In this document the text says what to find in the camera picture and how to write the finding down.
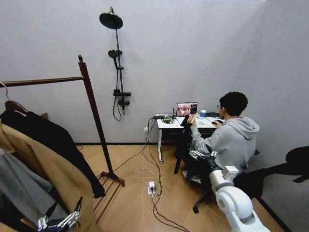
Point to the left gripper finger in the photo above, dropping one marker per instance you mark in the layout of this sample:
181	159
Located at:
76	210
49	212

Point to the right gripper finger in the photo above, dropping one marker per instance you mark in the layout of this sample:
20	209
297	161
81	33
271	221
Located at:
211	152
196	154

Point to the black garment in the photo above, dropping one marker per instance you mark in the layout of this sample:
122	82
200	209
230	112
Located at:
181	149

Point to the light wooden hanger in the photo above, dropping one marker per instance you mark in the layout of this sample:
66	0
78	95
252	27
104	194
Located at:
193	117

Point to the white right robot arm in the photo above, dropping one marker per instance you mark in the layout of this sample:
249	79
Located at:
231	200

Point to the grey garment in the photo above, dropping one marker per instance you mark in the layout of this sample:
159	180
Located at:
19	183

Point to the dark wooden hanger metal hook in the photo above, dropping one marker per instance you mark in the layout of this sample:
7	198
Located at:
14	105

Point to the person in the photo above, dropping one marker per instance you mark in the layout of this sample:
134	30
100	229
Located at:
231	140

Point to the black office chair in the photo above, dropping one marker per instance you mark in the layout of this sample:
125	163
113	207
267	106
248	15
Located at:
203	200

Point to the black bag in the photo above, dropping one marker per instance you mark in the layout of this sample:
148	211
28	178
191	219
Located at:
212	114

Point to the white blue cup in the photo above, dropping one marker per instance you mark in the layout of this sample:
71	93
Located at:
203	113

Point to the white desk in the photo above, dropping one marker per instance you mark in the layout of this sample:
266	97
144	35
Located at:
166	126

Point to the green circuit board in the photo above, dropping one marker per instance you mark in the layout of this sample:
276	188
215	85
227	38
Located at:
167	119

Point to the tan coat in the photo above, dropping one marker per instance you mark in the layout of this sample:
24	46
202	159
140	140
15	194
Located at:
48	166

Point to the laptop screen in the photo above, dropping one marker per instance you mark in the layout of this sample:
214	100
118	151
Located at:
184	109

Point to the white power strip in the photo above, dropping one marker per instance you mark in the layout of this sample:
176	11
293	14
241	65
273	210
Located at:
151	187

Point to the black coat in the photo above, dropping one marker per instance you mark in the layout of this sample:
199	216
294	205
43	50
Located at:
60	145

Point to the black shower faucet shelf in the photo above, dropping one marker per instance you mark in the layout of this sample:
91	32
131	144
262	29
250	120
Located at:
122	93

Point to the brown cardboard piece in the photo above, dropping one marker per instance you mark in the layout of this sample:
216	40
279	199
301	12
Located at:
45	116

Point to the dark wooden clothes rack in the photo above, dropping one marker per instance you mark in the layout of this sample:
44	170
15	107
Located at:
93	101

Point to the black hand shower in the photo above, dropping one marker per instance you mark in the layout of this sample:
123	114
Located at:
113	53

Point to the black shower riser pipe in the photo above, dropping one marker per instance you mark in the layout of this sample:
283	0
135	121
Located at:
117	41

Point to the black round shower head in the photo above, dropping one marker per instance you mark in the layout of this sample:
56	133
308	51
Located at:
111	19

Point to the white wall plug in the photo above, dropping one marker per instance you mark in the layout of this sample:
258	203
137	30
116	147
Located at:
145	129

